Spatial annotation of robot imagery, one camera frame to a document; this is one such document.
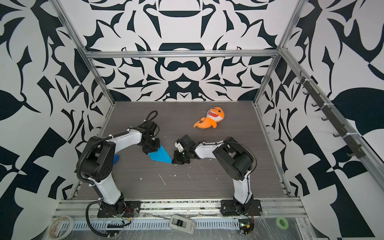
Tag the orange shark plush toy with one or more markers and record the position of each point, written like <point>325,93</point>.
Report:
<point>213,117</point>

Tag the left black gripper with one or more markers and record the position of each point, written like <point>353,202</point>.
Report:
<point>146,150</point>

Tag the green tape roll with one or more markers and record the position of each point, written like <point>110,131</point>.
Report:
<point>282,223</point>

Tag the grey switch box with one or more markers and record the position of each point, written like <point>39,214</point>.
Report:
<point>182,224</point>

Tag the white slotted cable duct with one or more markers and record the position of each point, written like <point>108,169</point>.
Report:
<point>160,224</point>

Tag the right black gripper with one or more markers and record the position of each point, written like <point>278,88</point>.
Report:
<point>177,158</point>

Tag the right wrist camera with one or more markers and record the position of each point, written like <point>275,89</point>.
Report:
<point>179,147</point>

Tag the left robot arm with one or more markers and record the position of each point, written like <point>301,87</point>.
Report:
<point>95,164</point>

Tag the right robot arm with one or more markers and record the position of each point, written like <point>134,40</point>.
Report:
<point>233,156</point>

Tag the blue square paper sheet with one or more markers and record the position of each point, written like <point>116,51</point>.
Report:
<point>161,156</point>

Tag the small black electronics board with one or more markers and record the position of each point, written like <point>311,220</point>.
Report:
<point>246,226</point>

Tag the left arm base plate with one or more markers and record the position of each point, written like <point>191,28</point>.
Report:
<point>124,209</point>

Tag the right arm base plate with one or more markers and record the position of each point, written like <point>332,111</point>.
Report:
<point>235,208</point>

